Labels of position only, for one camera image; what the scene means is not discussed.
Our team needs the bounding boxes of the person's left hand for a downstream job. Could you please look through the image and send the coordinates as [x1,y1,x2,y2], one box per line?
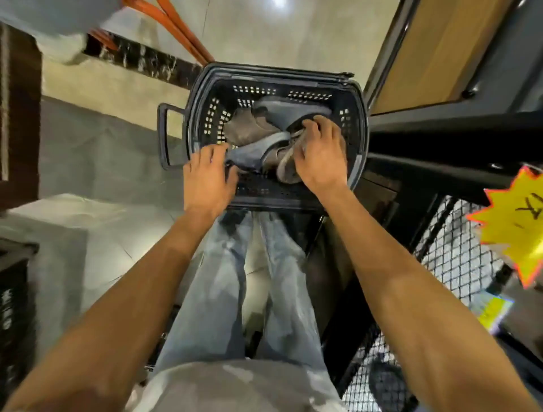
[182,142,241,222]

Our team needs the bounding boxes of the person's right hand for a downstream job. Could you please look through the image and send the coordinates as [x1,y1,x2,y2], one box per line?
[292,114,349,198]

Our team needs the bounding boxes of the grey rubber slipper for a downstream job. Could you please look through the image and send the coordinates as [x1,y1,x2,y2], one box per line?
[252,95,333,132]
[225,130,293,172]

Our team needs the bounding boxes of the black slipper display shelf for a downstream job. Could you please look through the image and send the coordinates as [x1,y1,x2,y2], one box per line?
[322,161,543,412]

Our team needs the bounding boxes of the person's left forearm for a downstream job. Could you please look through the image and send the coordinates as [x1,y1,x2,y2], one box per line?
[2,212,222,412]

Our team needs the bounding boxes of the person's light blue jeans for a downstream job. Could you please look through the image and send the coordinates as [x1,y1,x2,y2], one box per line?
[152,210,330,371]

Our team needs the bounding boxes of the dark brown display cabinet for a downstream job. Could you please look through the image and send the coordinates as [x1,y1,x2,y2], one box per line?
[313,0,543,255]

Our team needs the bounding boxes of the person's light grey shirt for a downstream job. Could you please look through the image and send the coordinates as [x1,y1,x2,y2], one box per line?
[127,358,347,412]

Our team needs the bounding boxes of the brown wooden stand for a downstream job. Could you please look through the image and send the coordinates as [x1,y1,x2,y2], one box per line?
[0,23,44,211]

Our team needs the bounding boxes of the yellow starburst price sticker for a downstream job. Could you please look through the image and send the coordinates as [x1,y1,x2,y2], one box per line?
[466,165,543,290]

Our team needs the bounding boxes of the white wire grid panel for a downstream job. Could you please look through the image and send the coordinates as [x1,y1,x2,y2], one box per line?
[341,195,506,412]

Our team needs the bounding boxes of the orange frame grey stool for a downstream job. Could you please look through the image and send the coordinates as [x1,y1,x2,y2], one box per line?
[0,0,216,67]

